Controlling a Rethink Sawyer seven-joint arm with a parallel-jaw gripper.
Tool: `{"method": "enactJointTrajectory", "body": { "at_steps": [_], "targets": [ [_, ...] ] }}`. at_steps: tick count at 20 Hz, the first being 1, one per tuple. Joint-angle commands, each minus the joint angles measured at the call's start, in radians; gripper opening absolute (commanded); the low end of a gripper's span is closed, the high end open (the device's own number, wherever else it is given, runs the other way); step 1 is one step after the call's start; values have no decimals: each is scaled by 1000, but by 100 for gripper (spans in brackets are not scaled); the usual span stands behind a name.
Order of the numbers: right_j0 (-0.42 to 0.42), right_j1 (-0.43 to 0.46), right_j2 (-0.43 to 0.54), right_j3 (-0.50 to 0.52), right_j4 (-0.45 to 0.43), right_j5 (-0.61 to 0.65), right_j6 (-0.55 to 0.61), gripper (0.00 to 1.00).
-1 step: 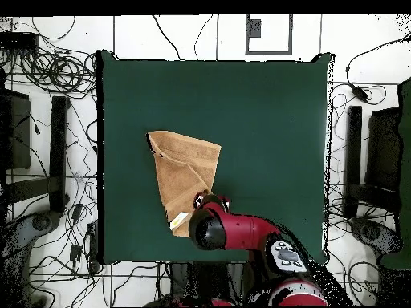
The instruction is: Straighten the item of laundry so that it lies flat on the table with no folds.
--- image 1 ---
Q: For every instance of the black power adapter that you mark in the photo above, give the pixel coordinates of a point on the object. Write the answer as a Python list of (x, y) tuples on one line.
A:
[(359, 93)]

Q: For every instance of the dark grey square patch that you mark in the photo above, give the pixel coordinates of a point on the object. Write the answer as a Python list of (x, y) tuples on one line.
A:
[(255, 28)]

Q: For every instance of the long black power strip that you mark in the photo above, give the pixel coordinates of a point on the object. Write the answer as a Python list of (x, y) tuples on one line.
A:
[(93, 243)]

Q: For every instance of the dark wheeled chair base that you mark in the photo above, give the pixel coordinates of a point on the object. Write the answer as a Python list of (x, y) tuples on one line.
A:
[(22, 234), (382, 237)]

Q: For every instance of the black box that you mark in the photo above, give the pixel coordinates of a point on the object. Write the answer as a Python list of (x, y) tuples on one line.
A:
[(17, 134), (383, 150)]

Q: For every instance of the dark green table cloth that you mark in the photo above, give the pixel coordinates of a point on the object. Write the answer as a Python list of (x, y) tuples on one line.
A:
[(135, 96)]

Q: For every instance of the grey square floor frame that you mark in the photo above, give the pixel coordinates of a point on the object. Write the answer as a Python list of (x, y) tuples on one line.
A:
[(269, 52)]

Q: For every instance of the small black plug adapter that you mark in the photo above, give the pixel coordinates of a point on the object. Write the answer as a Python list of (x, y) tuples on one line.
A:
[(77, 211), (75, 252)]

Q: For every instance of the tan terry towel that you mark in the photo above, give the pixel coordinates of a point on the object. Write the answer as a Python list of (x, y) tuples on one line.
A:
[(183, 170)]

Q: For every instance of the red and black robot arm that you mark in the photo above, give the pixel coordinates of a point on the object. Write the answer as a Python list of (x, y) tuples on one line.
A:
[(247, 231)]

